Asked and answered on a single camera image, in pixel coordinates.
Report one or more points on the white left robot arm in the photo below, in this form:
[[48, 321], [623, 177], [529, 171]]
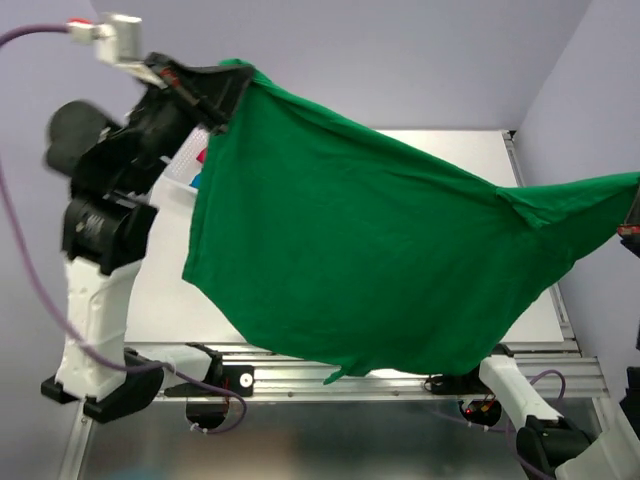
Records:
[[104, 242]]

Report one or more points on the rolled red t shirt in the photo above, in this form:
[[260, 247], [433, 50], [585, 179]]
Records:
[[201, 157]]

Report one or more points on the green t shirt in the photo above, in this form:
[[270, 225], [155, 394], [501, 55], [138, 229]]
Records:
[[321, 239]]

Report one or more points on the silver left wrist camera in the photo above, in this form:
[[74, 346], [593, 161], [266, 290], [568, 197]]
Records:
[[116, 38]]

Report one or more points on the white perforated plastic basket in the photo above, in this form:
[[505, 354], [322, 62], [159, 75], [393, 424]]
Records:
[[183, 166]]

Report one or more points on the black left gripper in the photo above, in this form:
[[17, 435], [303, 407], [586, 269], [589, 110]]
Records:
[[214, 91]]

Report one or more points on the rolled blue t shirt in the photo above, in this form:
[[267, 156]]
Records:
[[196, 181]]

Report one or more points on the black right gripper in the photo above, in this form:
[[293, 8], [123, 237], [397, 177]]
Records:
[[632, 225]]

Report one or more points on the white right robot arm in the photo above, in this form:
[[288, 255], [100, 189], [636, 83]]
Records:
[[549, 445]]

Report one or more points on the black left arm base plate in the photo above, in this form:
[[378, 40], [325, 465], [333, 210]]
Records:
[[236, 378]]

